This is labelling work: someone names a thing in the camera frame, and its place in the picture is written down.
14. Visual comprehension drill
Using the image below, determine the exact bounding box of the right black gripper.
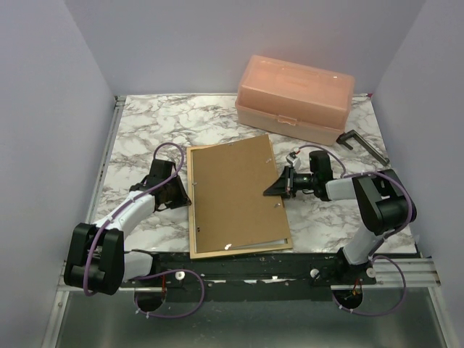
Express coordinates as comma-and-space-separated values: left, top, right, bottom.
264, 165, 317, 199

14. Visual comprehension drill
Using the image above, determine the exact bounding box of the glossy photo print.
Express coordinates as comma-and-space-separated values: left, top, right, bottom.
228, 239, 288, 250

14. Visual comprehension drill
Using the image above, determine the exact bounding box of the brown frame backing board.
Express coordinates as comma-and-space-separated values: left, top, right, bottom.
190, 136, 290, 254

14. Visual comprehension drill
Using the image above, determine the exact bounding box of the green and wood picture frame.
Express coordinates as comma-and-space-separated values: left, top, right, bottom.
185, 133, 294, 261

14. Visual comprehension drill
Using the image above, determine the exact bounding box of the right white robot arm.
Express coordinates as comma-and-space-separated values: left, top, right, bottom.
263, 146, 417, 284

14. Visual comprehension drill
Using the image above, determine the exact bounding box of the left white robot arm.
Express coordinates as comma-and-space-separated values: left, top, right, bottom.
63, 159, 191, 295

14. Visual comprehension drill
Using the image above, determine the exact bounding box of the black metal clamp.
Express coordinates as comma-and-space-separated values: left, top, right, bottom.
336, 130, 390, 166

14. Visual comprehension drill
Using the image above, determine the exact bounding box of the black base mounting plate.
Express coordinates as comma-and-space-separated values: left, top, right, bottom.
122, 252, 376, 302

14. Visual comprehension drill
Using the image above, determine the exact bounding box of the orange translucent plastic box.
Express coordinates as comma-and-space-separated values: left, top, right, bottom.
235, 55, 355, 146

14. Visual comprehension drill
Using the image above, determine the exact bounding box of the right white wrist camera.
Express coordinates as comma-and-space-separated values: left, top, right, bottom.
286, 148, 301, 170

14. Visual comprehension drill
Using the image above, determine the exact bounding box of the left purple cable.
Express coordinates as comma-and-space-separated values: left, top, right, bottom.
82, 143, 207, 320

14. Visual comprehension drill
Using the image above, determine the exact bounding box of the aluminium rail frame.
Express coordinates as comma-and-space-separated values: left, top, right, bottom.
42, 94, 447, 347

